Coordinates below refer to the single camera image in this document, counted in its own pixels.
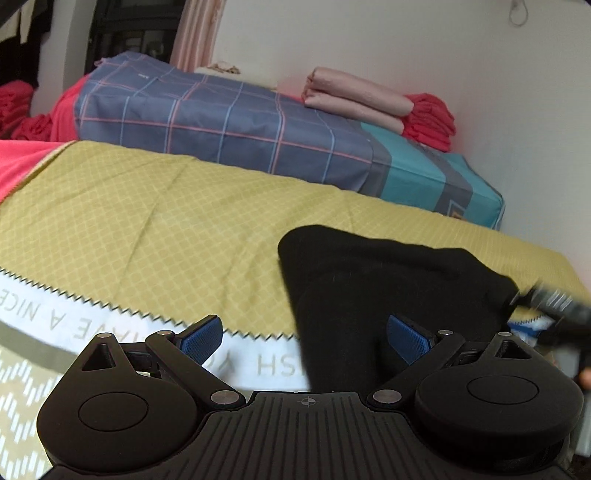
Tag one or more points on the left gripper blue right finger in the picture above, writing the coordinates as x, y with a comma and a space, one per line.
423, 353

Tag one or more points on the pink curtain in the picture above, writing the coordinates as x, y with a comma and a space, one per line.
196, 34

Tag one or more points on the red folded cloth on quilt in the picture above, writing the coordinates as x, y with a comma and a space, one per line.
430, 122

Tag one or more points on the blue plaid folded quilt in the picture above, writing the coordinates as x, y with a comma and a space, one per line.
136, 101

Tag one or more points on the pink red fleece blanket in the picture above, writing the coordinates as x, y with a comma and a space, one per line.
20, 157

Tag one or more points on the pink folded sheets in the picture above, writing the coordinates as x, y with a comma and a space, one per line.
355, 98

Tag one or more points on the yellow patterned bed cover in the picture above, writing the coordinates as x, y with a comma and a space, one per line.
102, 246

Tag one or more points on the dark window frame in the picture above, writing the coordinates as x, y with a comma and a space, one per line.
141, 26

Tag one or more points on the hanging clothes on rack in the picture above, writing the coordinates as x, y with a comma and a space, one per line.
21, 38

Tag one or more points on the red blanket pile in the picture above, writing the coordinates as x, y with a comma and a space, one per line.
16, 121

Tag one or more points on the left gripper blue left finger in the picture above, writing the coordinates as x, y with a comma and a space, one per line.
181, 357

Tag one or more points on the black pants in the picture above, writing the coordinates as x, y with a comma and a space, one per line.
344, 288

